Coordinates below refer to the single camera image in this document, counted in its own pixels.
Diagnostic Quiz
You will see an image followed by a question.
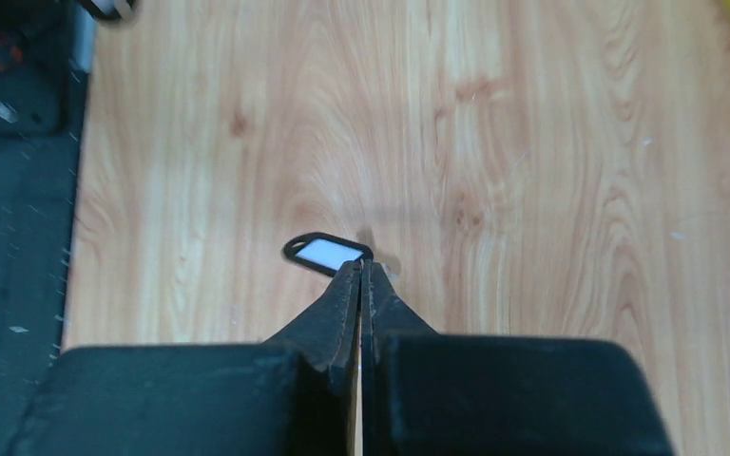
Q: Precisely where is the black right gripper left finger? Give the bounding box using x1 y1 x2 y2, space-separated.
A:
267 261 362 455

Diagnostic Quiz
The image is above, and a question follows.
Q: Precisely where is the black-tagged silver key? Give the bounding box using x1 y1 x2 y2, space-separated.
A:
281 228 401 279

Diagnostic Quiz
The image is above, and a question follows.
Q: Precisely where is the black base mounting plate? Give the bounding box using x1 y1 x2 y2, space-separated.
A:
0 1 95 455

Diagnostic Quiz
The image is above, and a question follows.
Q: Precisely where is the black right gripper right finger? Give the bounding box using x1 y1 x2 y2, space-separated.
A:
360 260 435 455

